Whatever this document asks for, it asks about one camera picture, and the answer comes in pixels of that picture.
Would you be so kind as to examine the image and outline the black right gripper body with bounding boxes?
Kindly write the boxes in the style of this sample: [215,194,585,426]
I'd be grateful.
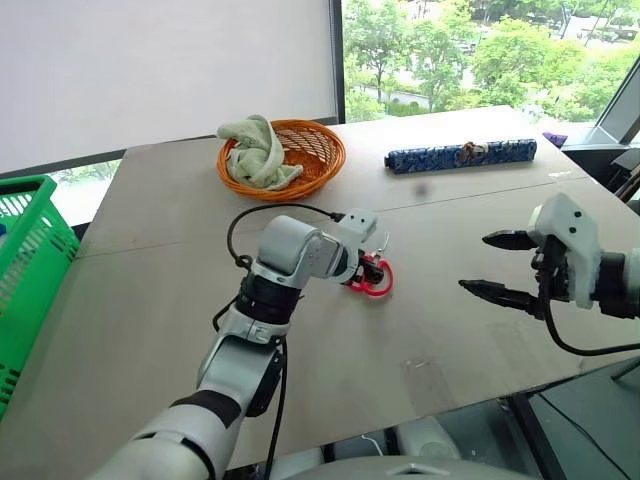
[527,232,572,322]

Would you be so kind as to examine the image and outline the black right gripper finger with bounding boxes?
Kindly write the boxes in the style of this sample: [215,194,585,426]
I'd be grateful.
[481,228,539,254]
[458,278,544,321]

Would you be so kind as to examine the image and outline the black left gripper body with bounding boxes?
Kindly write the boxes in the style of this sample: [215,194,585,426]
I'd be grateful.
[342,246,370,287]

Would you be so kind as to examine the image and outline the red-handled small scissors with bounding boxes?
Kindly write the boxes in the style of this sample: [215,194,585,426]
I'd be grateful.
[348,230,396,302]

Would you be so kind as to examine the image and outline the orange wicker basket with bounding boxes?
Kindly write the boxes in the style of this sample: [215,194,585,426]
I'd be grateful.
[216,118,347,202]

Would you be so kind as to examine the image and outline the green plastic basket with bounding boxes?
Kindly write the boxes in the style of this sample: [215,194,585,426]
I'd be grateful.
[0,174,81,419]

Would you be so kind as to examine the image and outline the blue patterned rolled bundle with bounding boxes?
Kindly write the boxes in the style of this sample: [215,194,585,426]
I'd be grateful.
[383,139,539,175]

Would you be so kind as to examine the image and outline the black equipment beside table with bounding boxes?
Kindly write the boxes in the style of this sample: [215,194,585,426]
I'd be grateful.
[610,148,640,205]

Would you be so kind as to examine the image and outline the light green towel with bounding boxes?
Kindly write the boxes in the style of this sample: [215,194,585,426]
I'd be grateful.
[216,114,304,191]

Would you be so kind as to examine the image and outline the grey rounded robot torso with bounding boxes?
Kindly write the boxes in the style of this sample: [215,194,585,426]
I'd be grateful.
[224,414,506,480]

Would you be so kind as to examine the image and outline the dark window mullion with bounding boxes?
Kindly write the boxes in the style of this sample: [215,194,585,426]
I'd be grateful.
[329,0,348,126]

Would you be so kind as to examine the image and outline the white roller blind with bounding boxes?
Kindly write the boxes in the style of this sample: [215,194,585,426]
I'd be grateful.
[0,0,339,174]

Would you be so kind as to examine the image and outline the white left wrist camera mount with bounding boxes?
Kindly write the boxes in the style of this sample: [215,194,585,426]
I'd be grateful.
[333,208,379,247]

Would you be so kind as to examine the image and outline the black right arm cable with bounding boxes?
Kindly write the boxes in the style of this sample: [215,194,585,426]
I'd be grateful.
[541,279,640,357]

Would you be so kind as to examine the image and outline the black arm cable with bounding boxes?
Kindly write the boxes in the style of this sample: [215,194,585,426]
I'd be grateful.
[541,279,640,357]
[212,202,347,480]

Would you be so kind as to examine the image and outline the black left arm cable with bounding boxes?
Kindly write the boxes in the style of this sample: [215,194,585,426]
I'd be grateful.
[212,202,347,480]

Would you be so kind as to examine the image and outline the dark slanted window frame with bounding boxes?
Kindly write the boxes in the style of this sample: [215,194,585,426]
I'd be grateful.
[559,49,640,151]

